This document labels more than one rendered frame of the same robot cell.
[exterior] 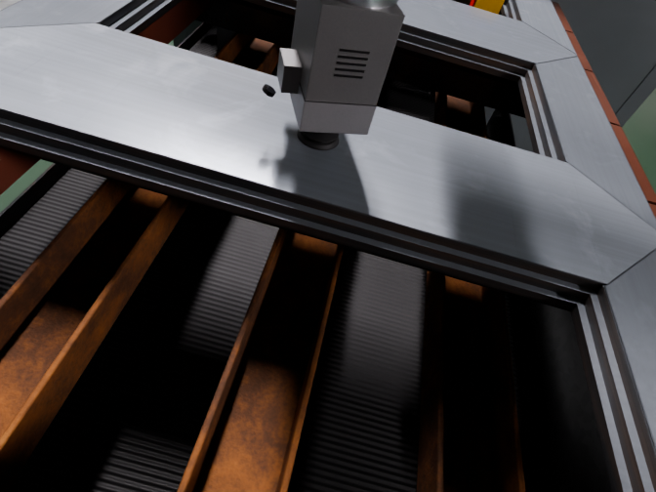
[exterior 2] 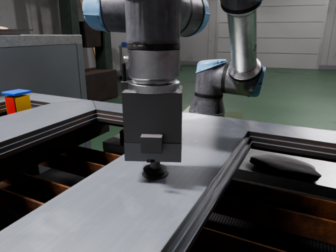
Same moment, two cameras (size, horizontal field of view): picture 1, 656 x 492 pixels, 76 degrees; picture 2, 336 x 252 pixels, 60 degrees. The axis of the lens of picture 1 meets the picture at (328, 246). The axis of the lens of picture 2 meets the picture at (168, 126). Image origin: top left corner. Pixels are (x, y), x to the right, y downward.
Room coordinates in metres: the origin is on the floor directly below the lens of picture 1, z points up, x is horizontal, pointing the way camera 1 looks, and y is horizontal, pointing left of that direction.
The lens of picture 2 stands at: (0.13, 0.41, 1.06)
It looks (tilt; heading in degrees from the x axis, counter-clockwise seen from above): 18 degrees down; 298
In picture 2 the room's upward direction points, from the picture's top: straight up
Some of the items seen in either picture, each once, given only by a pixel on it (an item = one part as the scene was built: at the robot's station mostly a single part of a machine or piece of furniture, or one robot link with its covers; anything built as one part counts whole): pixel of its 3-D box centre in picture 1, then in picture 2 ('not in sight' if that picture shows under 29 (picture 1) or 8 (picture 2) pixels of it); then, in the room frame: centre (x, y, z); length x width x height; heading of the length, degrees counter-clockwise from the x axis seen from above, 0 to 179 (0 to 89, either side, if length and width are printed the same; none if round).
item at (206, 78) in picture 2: not in sight; (212, 75); (0.53, -0.71, 0.90); 0.13 x 0.12 x 0.14; 3
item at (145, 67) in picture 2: not in sight; (151, 65); (0.36, 0.04, 1.02); 0.08 x 0.08 x 0.05
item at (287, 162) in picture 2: not in sight; (285, 165); (0.20, -0.43, 0.70); 0.20 x 0.10 x 0.03; 168
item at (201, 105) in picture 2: not in sight; (207, 103); (0.55, -0.71, 0.78); 0.15 x 0.15 x 0.10
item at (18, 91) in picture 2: not in sight; (16, 94); (0.97, -0.16, 0.88); 0.06 x 0.06 x 0.02; 2
